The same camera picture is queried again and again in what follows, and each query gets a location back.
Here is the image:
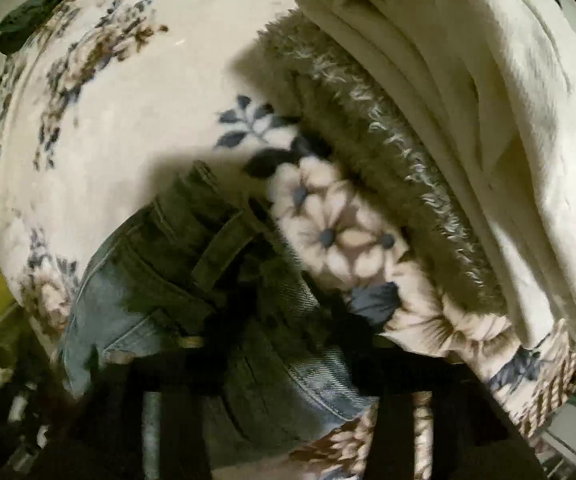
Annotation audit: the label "dark green cloth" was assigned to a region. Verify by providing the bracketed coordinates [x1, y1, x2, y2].
[0, 0, 62, 55]

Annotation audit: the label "floral fleece blanket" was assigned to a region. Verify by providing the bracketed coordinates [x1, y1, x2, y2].
[0, 0, 576, 479]

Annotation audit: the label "cream white blanket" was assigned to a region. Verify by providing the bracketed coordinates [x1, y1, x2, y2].
[295, 0, 576, 347]

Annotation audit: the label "blue denim jeans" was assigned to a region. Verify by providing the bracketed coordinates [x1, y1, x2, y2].
[59, 162, 371, 474]

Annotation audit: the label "olive fuzzy blanket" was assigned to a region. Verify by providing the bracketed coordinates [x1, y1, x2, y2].
[260, 11, 506, 314]

